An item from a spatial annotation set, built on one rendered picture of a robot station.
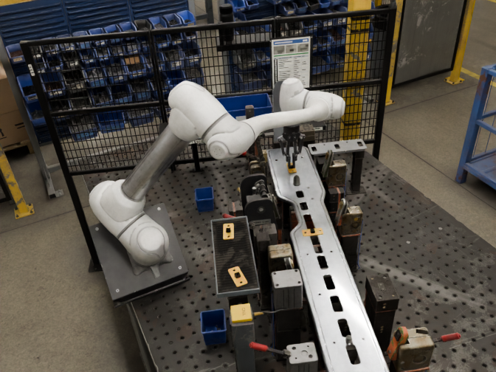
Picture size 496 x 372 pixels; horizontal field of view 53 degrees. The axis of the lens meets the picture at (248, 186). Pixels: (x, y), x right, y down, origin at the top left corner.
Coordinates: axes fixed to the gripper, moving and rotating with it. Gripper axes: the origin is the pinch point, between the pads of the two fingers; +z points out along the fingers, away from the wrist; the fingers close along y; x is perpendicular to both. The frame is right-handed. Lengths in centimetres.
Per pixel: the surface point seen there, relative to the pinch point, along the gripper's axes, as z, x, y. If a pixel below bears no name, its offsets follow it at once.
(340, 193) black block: 5.8, -22.0, 18.4
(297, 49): -34, 54, 13
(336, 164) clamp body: 0.0, -6.8, 20.0
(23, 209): 101, 123, -187
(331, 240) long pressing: 5, -53, 6
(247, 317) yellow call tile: -11, -98, -32
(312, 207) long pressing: 4.7, -31.1, 3.5
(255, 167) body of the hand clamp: -0.2, -3.0, -17.9
